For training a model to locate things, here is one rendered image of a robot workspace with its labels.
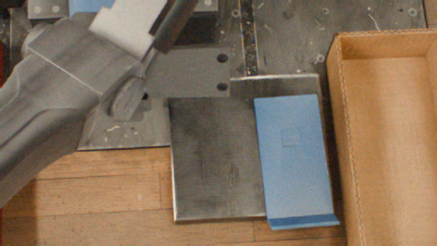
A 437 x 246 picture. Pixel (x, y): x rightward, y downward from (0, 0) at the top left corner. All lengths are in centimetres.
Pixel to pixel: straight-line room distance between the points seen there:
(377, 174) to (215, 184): 18
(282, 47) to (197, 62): 28
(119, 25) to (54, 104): 12
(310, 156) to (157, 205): 17
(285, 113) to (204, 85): 22
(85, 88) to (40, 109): 4
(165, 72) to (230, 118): 22
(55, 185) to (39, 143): 40
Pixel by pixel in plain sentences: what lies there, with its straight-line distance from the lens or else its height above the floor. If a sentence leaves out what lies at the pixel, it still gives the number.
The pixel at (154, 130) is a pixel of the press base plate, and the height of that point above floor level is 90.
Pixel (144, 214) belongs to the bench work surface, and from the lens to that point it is 99.
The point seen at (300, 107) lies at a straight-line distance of 101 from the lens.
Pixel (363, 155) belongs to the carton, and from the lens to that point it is 102.
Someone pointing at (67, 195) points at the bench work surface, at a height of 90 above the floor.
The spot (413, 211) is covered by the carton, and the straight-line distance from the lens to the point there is 102.
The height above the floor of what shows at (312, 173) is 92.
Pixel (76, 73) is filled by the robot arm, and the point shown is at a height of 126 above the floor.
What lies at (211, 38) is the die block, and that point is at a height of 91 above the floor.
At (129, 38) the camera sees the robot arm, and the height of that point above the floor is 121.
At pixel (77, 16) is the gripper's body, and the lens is 84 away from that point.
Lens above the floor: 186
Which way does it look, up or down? 70 degrees down
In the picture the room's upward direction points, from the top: 7 degrees clockwise
